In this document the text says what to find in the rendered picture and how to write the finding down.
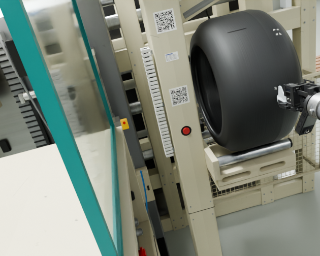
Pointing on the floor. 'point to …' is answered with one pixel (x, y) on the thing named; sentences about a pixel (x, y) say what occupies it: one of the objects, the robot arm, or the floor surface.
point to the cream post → (198, 236)
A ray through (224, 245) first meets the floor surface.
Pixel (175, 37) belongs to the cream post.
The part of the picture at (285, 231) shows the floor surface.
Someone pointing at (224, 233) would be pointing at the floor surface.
